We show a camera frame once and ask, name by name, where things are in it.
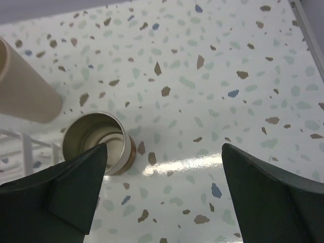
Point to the white wire dish rack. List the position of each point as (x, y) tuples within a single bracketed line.
[(23, 155)]

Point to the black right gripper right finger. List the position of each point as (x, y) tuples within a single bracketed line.
[(272, 204)]

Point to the beige plastic cup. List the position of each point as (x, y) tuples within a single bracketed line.
[(24, 93)]

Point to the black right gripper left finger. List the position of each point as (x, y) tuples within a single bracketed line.
[(56, 204)]

